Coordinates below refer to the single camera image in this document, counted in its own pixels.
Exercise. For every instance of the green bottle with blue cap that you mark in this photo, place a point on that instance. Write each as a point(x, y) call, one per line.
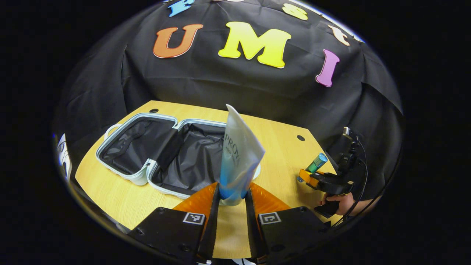
point(317, 162)

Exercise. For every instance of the light blue suitcase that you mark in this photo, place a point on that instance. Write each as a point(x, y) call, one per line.
point(195, 158)

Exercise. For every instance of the white and blue tube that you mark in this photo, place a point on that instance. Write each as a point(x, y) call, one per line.
point(239, 158)

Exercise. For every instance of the white printed board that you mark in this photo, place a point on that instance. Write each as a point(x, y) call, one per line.
point(63, 154)

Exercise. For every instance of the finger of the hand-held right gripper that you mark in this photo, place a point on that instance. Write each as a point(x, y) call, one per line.
point(309, 178)

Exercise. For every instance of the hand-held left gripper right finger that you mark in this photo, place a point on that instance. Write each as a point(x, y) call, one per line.
point(252, 228)

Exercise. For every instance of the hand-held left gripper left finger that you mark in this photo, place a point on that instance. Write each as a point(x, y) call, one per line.
point(212, 228)

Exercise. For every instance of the black backdrop cloth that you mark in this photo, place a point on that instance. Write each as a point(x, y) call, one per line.
point(220, 84)

